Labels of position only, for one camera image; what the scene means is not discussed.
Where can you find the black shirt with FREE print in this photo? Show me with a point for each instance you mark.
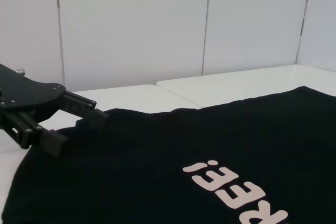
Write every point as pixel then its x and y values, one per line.
pixel 183 134

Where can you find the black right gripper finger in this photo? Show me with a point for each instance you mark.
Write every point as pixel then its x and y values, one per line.
pixel 78 102
pixel 26 132

